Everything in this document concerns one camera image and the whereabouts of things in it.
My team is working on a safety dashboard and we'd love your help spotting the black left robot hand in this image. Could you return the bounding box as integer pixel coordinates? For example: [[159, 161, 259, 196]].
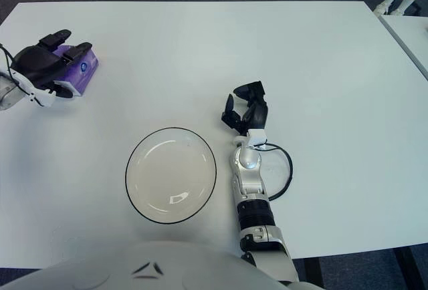
[[9, 29, 93, 99]]

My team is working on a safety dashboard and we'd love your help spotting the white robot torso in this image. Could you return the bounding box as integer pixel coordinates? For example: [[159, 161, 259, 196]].
[[0, 240, 325, 290]]

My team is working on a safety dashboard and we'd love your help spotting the purple tissue paper pack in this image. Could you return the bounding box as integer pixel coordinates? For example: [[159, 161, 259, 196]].
[[51, 45, 100, 98]]

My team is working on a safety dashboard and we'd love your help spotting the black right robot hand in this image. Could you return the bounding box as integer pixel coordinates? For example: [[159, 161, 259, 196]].
[[219, 80, 270, 134]]

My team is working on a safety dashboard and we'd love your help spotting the black table leg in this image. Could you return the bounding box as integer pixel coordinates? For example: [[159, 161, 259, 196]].
[[394, 246, 428, 290], [302, 257, 325, 286]]

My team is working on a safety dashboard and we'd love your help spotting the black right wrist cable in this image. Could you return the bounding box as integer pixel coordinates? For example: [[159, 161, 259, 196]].
[[260, 142, 294, 202]]

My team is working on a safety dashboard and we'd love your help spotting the white plate with black rim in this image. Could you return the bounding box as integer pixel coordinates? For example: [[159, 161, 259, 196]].
[[124, 127, 217, 226]]

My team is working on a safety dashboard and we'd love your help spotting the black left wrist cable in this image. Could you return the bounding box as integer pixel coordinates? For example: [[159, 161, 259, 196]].
[[0, 44, 31, 96]]

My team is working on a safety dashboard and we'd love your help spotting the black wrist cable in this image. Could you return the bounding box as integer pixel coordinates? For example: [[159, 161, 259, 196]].
[[260, 142, 294, 202], [0, 44, 31, 96]]

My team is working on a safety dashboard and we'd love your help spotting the white neighbouring table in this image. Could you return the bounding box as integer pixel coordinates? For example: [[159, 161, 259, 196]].
[[379, 14, 428, 80]]

